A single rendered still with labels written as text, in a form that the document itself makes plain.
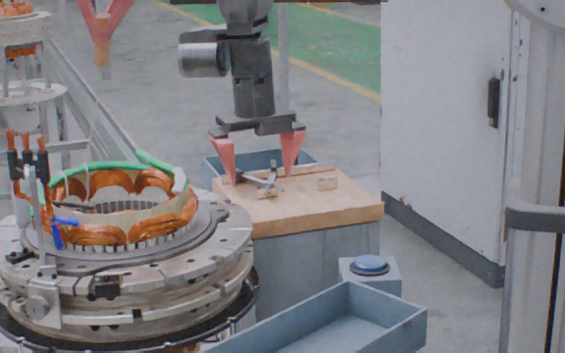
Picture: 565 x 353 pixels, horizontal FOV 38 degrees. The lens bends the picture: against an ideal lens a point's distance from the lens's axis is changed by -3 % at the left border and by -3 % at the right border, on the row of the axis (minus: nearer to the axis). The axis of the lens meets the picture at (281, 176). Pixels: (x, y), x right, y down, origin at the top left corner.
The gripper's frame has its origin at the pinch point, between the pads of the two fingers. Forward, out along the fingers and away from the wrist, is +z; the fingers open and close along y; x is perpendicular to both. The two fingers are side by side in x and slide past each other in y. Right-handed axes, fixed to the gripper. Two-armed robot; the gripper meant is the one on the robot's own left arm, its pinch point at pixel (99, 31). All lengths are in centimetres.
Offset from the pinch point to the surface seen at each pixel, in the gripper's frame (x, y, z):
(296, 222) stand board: 26.8, 4.4, 24.6
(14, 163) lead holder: -9.2, 10.8, 9.9
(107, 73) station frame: 30, -230, 144
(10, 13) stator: -11, -197, 100
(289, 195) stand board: 28.4, -3.4, 26.5
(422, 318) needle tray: 30.3, 32.2, 13.5
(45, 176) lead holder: -6.0, 13.0, 10.0
